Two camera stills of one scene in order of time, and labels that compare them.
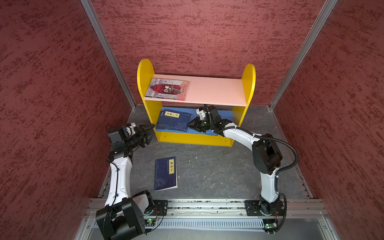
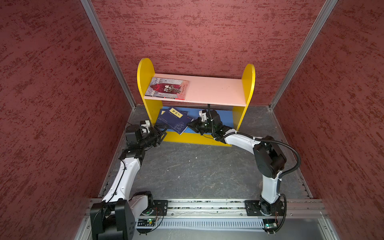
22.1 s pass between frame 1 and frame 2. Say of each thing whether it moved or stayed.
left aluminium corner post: stayed
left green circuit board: stayed
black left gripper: moved
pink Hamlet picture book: stayed
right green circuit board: stayed
